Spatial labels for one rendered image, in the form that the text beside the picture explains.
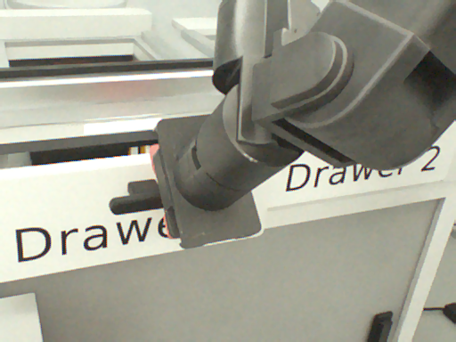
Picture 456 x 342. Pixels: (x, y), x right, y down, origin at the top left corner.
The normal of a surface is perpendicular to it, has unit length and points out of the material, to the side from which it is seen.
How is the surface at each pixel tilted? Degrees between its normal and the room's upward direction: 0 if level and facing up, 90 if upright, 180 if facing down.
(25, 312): 0
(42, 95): 90
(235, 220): 43
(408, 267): 90
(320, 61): 59
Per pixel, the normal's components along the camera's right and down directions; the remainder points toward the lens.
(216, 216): 0.25, -0.38
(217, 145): -0.86, 0.33
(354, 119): 0.14, 0.73
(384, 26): -0.76, -0.36
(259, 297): 0.32, 0.42
